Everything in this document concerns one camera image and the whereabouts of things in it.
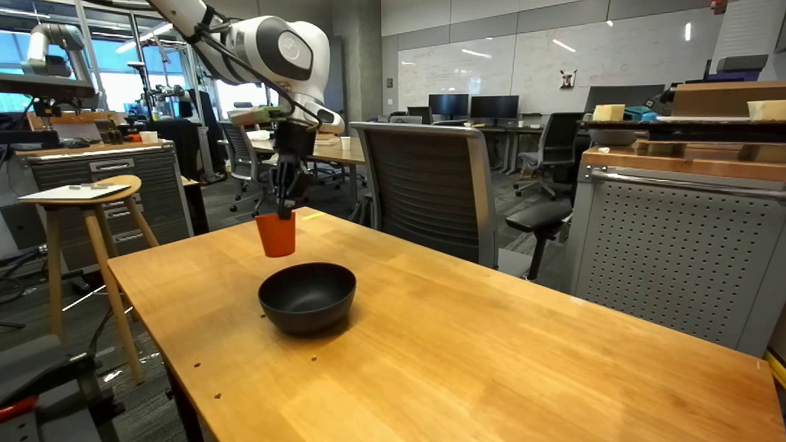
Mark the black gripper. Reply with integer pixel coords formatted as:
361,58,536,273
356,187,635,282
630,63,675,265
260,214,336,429
270,119,319,221

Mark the orange plastic cup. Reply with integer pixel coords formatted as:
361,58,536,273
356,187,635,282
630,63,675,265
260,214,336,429
254,208,299,260

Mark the black bowl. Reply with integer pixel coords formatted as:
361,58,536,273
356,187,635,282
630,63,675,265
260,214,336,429
256,260,358,338

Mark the grey swivel chair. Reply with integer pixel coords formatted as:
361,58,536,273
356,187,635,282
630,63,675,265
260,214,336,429
217,119,281,216

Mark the light wooden meeting table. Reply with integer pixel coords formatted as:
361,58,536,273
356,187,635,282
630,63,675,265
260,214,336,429
244,128,369,168

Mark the grey mesh office chair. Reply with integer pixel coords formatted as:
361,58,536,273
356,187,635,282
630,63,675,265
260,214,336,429
350,119,501,270

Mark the grey drawer cabinet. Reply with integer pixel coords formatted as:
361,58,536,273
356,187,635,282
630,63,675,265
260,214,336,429
18,140,197,273

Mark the black computer monitor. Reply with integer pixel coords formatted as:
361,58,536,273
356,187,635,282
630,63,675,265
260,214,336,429
470,93,520,123
428,91,472,123

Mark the wooden stool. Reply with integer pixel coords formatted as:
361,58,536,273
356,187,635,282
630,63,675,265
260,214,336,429
33,171,163,384

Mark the white board on stool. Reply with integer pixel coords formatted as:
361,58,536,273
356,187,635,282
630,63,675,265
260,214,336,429
18,178,132,205

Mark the black office chair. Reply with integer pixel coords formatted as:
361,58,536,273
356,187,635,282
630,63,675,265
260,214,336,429
503,111,585,282

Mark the metal storage rack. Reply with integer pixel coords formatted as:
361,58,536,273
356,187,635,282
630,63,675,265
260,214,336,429
0,0,110,141

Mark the light wooden block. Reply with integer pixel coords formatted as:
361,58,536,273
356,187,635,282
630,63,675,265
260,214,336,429
589,100,630,124
744,98,786,124

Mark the large dark monitor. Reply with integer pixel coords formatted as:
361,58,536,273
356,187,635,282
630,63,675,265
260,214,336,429
582,82,668,118

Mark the perforated grey metal cart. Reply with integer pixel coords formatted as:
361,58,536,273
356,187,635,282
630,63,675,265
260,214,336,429
568,161,786,359

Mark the wooden shelf unit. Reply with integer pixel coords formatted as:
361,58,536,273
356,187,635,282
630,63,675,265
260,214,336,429
577,77,786,183

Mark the red handled tool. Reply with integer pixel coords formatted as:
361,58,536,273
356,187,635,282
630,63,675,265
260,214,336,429
0,394,41,424

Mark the yellow strap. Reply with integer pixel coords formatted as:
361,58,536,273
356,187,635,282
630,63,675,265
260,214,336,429
765,348,786,392

